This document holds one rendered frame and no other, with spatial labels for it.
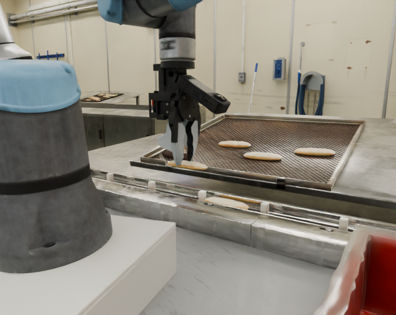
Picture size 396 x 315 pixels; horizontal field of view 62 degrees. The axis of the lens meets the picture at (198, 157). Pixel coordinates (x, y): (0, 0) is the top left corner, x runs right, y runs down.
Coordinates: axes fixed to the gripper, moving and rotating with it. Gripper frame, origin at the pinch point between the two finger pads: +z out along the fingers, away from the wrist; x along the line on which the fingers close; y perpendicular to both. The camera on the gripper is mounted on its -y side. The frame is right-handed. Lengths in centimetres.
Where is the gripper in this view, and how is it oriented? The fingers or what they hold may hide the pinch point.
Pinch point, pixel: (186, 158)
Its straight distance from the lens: 70.6
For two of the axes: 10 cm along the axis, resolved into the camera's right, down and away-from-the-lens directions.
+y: -8.4, -1.1, 5.3
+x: -5.4, 1.7, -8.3
